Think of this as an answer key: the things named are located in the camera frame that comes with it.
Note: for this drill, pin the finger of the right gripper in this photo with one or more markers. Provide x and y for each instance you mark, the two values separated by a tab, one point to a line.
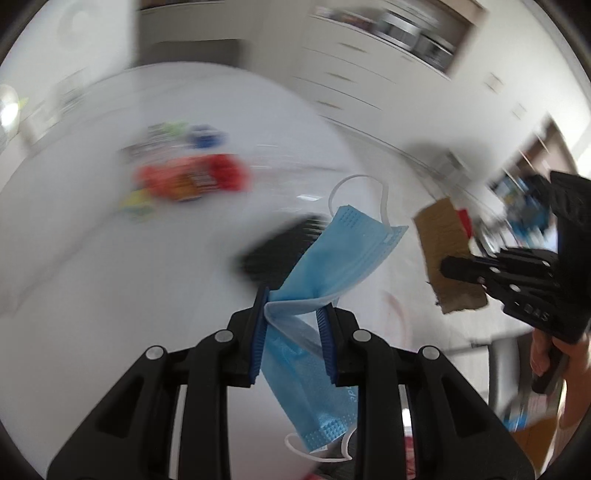
473	270

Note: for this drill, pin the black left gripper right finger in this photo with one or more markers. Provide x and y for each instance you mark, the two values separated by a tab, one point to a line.
456	434

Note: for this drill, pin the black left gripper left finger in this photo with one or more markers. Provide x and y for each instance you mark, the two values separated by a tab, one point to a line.
128	434

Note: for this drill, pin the blue surgical face mask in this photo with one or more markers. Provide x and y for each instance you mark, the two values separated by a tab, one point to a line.
299	353

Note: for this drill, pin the orange red snack wrapper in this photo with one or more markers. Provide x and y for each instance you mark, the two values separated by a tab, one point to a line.
189	178

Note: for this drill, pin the red paper bag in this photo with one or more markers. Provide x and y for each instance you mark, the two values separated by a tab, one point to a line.
466	222

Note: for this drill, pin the person right hand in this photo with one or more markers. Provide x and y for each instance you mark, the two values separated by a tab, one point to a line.
576	374

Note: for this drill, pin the black mesh basket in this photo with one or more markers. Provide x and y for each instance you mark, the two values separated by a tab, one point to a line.
269	262

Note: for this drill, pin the yellow blue crumpled wrapper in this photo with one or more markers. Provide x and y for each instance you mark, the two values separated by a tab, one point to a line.
137	204

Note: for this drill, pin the silver microwave oven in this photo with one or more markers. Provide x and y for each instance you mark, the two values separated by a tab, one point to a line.
404	33

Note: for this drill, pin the white kitchen cabinet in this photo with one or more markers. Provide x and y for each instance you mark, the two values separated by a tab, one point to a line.
363	82

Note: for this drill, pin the green crumpled paper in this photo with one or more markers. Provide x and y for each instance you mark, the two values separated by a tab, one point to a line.
174	129

